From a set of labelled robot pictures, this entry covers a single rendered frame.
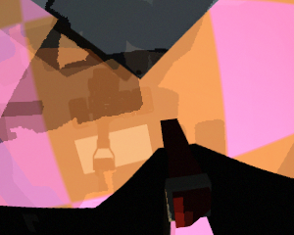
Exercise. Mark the grey square panel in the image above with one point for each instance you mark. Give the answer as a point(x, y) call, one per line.
point(136, 33)

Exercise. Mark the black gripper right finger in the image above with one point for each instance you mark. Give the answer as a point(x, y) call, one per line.
point(246, 200)

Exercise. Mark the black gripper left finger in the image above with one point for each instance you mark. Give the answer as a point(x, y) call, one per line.
point(138, 208)

